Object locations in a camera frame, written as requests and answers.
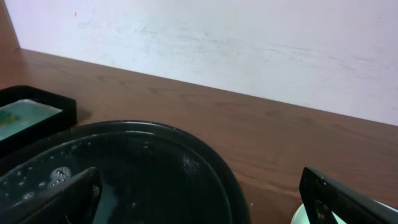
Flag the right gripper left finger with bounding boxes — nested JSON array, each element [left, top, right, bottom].
[[1, 167, 102, 224]]

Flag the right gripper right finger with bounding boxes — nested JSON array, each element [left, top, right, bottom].
[[299, 167, 397, 224]]

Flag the mint plate with three smears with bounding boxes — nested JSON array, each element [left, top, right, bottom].
[[290, 200, 398, 224]]

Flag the green scrubbing sponge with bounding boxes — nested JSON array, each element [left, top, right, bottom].
[[0, 110, 16, 125]]

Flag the round black tray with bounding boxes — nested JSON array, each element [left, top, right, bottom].
[[1, 121, 250, 223]]

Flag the black rectangular water tray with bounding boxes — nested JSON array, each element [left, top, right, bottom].
[[1, 85, 77, 157]]

